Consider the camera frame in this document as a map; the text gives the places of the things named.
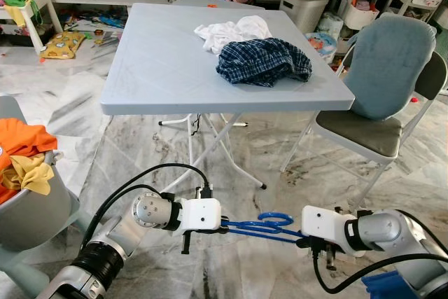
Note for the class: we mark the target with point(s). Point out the blue plastic hanger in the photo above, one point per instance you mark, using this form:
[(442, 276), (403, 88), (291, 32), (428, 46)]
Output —
[(245, 227)]

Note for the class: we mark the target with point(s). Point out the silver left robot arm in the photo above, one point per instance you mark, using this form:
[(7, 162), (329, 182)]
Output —
[(150, 209)]

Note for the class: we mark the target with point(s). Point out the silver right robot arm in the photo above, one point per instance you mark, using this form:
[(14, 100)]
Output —
[(385, 229)]

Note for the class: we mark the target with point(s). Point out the white folding chair grey seat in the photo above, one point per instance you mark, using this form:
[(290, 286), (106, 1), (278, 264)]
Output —
[(360, 134)]

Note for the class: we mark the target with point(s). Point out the dark blue plaid garment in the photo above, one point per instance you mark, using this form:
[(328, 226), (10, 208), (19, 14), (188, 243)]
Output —
[(262, 62)]

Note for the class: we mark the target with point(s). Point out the pale blue folding table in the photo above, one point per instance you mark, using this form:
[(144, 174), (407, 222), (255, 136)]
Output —
[(182, 61)]

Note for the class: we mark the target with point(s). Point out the yellow garment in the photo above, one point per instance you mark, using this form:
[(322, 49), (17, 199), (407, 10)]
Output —
[(31, 173)]

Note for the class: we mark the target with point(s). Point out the white crumpled garment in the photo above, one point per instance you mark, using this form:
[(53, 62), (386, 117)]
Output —
[(231, 31)]

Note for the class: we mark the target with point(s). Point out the blue-grey chair cushion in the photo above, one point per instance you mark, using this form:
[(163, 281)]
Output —
[(388, 68)]

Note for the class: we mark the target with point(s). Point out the round colourful child toy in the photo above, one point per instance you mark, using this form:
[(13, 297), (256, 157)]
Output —
[(320, 43)]

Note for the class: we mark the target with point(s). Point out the grey ribbed bin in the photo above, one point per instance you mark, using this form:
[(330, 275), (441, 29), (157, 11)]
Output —
[(304, 8)]

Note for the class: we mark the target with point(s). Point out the yellow printed cushion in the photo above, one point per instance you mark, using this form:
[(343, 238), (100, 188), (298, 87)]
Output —
[(63, 45)]

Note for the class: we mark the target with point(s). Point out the white side stand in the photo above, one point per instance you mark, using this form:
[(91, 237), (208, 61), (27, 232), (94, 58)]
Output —
[(38, 26)]

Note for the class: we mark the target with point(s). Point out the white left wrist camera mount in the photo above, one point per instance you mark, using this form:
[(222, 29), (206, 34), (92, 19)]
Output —
[(199, 215)]

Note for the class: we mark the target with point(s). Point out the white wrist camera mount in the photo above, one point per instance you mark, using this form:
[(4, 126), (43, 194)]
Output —
[(325, 223), (199, 215)]

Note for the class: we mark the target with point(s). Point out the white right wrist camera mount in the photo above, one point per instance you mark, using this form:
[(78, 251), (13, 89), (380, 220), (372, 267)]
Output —
[(325, 223)]

